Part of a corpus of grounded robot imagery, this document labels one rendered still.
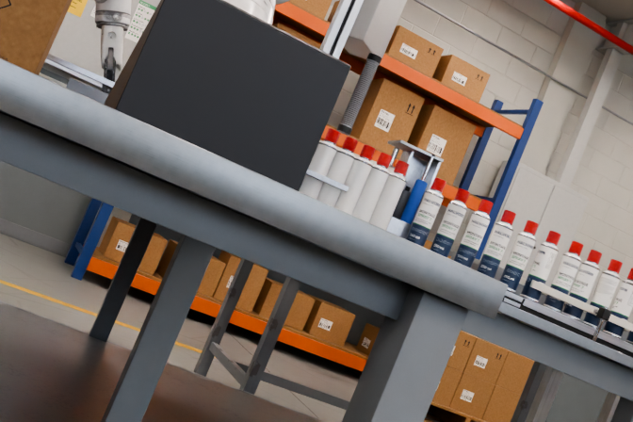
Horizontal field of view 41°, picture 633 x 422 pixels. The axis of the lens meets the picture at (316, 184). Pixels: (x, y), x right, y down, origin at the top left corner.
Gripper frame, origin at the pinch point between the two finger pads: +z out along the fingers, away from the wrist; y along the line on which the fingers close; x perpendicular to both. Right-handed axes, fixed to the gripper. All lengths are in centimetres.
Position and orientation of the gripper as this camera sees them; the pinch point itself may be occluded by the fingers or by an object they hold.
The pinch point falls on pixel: (108, 89)
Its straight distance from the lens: 214.8
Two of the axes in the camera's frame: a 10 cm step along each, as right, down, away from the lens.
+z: -0.6, 10.0, 0.2
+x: -9.7, -0.6, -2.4
